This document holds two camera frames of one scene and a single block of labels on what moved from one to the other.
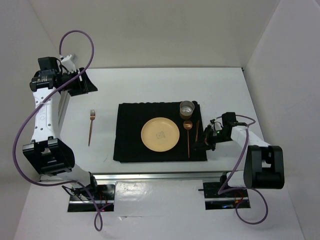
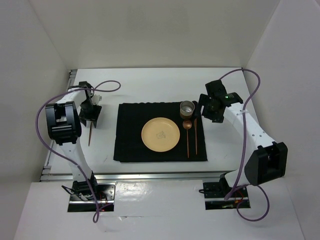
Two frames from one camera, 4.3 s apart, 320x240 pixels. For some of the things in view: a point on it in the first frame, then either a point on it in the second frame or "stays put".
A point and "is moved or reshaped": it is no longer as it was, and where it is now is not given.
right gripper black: [207, 143] -> [203, 100]
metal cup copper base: [186, 108] stays put
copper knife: [197, 131] is moved or reshaped
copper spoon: [187, 125] stays put
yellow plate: [160, 134] stays put
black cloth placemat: [129, 147] stays put
